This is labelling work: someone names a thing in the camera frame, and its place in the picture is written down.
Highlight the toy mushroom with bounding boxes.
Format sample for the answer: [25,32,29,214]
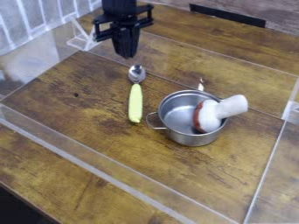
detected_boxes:
[193,94,249,133]

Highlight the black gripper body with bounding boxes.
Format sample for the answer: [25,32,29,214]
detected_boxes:
[93,3,155,42]

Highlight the small steel pot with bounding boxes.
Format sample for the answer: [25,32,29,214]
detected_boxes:
[146,90,229,146]

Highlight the black bar on wall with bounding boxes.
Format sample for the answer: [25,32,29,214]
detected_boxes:
[190,3,268,28]

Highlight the green handled metal spoon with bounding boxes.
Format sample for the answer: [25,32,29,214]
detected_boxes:
[129,65,146,123]

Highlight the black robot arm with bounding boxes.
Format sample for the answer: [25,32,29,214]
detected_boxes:
[93,0,155,59]

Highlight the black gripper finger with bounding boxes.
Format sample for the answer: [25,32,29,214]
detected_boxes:
[126,26,141,58]
[113,29,125,56]

